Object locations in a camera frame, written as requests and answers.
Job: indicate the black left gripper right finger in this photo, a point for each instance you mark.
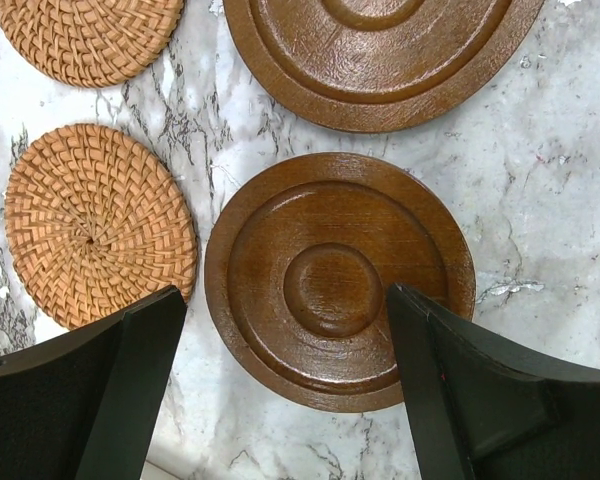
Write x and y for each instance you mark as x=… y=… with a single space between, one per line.
x=481 y=406

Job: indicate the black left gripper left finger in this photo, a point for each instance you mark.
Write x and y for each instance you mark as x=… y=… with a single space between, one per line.
x=84 y=405

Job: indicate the woven rattan coaster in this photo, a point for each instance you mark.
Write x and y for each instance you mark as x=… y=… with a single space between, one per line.
x=95 y=222
x=90 y=43

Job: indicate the brown ringed wooden coaster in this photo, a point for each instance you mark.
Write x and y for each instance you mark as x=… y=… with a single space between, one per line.
x=297 y=268

